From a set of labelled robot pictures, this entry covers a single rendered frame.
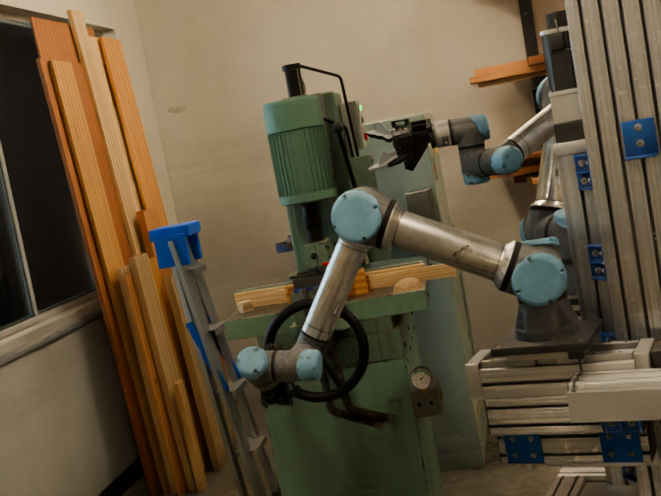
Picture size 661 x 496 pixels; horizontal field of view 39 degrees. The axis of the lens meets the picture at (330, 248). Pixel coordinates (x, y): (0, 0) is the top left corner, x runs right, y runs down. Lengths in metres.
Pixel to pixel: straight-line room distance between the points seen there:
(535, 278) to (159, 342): 2.34
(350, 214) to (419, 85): 3.04
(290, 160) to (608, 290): 0.98
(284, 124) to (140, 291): 1.49
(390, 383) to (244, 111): 2.78
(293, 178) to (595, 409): 1.15
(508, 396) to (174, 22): 3.59
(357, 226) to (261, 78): 3.21
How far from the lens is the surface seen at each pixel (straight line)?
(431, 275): 2.84
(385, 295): 2.70
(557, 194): 2.82
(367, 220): 2.07
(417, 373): 2.68
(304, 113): 2.77
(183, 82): 5.35
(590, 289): 2.44
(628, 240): 2.34
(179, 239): 3.56
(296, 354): 2.21
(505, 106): 5.05
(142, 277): 4.06
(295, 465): 2.86
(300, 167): 2.76
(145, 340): 4.05
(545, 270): 2.06
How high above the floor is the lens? 1.34
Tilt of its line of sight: 6 degrees down
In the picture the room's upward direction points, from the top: 10 degrees counter-clockwise
